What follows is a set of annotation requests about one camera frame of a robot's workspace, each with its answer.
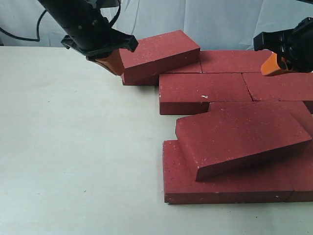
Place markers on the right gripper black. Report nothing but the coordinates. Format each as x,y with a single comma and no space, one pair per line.
294,47

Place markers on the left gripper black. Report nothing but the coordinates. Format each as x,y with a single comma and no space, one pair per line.
89,32

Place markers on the back left base brick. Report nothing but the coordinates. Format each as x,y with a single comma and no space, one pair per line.
181,71

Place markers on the base brick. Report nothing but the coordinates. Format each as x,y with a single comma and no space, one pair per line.
299,170
232,61
265,184
181,71

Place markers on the back right base brick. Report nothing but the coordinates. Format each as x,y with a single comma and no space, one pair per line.
232,61

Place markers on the middle row red brick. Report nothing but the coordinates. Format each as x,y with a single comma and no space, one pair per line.
297,108

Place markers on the front right base brick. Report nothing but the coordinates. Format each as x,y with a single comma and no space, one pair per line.
299,170

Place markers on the front left base brick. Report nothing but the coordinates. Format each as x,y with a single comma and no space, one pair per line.
265,184

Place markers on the blue-grey backdrop cloth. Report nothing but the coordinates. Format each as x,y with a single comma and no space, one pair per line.
212,24

